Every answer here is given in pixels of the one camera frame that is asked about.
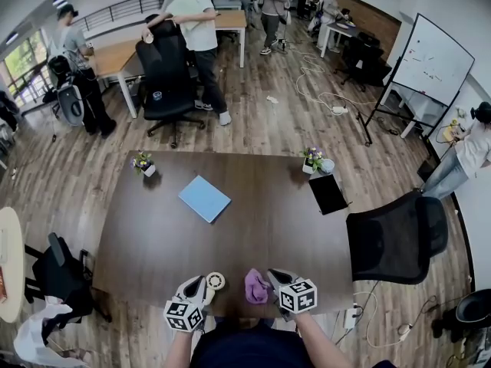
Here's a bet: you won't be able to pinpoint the yellow device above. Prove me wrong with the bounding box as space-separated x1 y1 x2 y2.
435 119 463 145

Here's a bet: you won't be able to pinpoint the potted purple flowers white pot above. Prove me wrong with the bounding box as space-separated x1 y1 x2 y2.
300 146 326 175
129 150 157 178

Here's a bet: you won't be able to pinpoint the round beige table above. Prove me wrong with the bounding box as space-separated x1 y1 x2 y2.
0 206 26 324

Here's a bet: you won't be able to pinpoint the white cable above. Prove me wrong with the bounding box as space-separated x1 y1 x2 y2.
333 291 411 348
295 51 379 117

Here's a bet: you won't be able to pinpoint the black armrest office chair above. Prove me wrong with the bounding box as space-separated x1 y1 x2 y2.
23 232 113 325

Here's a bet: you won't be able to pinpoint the dark table white legs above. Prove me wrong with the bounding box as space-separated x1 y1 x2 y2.
320 21 365 59

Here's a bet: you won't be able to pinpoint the black high-back office chair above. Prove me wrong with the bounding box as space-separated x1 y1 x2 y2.
135 13 206 149

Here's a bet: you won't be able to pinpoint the black metal railing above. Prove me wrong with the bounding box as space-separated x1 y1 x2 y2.
72 0 170 34

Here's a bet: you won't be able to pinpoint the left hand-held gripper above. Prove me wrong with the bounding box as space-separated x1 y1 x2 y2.
163 274 209 334

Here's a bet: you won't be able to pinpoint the grey chair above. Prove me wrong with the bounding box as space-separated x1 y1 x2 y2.
56 82 85 127

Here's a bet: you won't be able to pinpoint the black tablet sleeve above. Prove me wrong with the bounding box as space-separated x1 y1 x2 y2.
308 173 350 216

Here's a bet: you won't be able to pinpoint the person's dark navy clothing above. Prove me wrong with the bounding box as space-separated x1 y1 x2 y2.
189 318 396 368

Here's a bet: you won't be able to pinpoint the black round seat chair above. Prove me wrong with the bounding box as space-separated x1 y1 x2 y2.
431 288 491 344

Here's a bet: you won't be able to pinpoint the person's right forearm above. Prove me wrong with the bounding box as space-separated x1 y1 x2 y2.
294 311 356 368

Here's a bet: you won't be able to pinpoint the cream handheld fan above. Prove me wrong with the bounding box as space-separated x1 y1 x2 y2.
201 271 226 306

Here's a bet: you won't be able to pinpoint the whiteboard on black stand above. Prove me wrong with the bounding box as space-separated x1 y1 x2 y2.
356 12 476 147

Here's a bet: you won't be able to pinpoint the person's left forearm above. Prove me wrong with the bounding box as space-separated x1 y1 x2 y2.
163 327 199 368

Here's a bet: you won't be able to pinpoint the light blue notebook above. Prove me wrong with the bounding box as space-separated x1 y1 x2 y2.
177 174 232 225

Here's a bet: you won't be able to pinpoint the purple cloth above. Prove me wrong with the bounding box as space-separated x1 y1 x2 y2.
244 268 272 305

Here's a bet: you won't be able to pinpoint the white plastic bag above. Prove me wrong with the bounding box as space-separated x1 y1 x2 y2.
13 296 93 368

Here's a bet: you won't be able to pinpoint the wooden table with white legs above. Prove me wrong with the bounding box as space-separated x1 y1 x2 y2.
213 9 248 69
87 38 145 120

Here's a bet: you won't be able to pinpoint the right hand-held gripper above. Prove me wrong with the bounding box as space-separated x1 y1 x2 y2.
266 268 319 317

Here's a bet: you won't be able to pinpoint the black mesh office chair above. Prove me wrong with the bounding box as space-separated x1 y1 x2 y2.
345 189 450 286

